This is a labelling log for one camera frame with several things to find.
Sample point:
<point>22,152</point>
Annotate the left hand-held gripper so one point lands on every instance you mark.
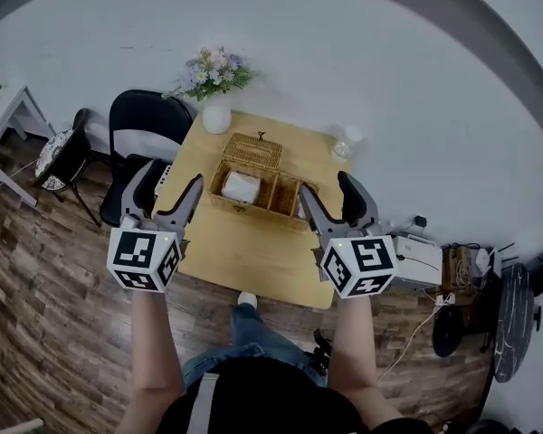
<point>136,256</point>

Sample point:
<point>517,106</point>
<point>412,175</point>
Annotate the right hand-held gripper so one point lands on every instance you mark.
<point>366,260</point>

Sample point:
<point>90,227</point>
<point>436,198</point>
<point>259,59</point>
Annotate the wicker tissue box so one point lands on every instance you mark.
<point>253,152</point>

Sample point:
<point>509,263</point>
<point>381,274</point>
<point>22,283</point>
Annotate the person's right forearm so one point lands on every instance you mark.
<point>353,346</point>

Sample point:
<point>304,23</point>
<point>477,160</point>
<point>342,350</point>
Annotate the person's left forearm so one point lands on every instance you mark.
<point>154,342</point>

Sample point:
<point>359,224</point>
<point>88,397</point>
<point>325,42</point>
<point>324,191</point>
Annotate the clear bottle with white cap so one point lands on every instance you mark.
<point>342,149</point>

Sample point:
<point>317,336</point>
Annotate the black power adapter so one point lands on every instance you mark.
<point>420,220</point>

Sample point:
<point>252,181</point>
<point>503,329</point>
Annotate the black folding chair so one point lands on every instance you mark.
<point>140,116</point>

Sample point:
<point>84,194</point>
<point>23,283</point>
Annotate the white printer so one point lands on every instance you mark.
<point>418,260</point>

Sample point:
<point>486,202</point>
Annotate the white round vase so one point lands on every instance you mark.
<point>216,119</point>

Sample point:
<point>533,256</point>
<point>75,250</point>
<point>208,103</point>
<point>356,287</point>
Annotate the stool with patterned cushion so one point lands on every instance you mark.
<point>56,156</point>

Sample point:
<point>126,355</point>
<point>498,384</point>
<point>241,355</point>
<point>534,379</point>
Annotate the person's white shoe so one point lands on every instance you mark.
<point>247,299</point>

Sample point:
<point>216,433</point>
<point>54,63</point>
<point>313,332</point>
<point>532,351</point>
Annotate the pastel flower bouquet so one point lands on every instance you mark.
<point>212,72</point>

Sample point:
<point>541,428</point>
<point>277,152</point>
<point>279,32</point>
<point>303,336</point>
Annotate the white power strip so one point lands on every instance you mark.
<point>444,299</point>

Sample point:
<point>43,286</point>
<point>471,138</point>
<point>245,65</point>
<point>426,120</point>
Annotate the black waist device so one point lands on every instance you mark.
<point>320,355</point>

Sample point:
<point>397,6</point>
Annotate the person's blue jeans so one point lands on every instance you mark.
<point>249,337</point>

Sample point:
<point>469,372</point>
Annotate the white router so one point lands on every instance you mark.
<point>486,260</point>

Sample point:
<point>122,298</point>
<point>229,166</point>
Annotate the black round stool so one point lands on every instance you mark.
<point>448,332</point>

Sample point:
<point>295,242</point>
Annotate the white side table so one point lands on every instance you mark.
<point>9,111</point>

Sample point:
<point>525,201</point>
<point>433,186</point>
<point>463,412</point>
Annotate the person's black shirt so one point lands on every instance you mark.
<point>262,400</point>

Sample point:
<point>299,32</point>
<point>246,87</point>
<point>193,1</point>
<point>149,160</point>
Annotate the black marble round table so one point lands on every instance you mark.
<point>513,323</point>

